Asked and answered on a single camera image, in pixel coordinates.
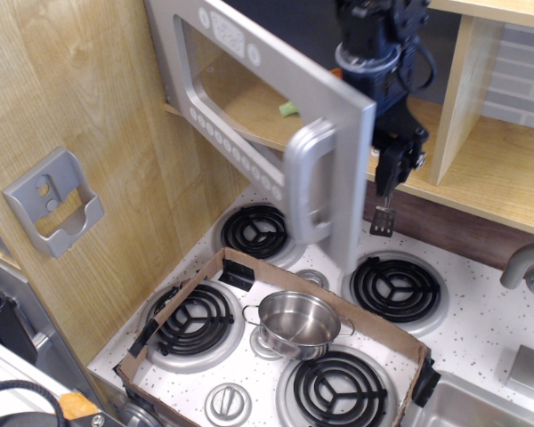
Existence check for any grey toy faucet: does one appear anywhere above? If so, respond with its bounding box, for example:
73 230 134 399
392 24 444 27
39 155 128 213
500 243 534 294

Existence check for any grey wall phone holder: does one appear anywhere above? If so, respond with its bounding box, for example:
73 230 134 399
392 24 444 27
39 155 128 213
2 147 105 258

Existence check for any stainless steel pot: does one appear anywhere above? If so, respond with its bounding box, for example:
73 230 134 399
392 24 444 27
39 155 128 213
242 291 355 361

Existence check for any grey toy microwave door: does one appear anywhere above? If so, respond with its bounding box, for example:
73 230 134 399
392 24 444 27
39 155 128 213
145 1 376 272

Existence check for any black cable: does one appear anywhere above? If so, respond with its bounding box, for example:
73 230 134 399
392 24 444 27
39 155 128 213
0 377 66 427

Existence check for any middle grey stove knob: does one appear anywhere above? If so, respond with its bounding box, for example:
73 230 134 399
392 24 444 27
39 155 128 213
295 269 329 290

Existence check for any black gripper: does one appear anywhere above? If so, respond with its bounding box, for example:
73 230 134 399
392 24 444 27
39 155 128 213
342 68 429 197

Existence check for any back left black burner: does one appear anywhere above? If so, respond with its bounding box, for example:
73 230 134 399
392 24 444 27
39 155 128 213
219 204 291 260

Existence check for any grey stove knob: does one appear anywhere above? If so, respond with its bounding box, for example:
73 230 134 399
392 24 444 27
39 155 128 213
205 383 252 427
295 269 329 290

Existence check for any front right black burner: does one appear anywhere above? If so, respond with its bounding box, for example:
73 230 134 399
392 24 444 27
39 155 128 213
289 350 390 426

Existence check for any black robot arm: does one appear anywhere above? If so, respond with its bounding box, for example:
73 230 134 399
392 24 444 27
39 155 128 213
335 1 437 197

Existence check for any steel sink basin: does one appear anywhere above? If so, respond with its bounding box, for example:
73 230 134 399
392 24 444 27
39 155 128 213
400 372 534 427

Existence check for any orange toy pepper half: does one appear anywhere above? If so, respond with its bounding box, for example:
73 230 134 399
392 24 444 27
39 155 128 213
331 68 343 78

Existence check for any back right black burner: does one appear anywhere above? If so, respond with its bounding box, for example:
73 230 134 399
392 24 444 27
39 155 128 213
343 253 442 325

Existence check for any front left black burner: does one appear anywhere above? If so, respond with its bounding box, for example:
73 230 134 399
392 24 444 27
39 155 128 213
156 284 235 357

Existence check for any brown cardboard barrier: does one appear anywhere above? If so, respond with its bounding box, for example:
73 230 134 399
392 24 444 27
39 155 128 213
115 249 441 426

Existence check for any black burner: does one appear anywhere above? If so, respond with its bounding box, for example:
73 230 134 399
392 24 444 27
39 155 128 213
219 204 291 260
289 350 390 426
156 284 235 357
343 253 442 325

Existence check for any hanging metal spatula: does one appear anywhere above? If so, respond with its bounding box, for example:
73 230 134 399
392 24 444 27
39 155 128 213
369 196 396 238

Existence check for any front grey stove knob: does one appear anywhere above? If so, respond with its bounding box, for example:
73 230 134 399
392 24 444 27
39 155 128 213
205 383 252 427

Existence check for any green toy broccoli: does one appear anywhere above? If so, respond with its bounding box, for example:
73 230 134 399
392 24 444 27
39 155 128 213
279 101 299 117

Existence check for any wooden shelf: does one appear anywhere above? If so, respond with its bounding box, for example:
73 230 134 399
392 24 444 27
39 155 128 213
162 61 534 241

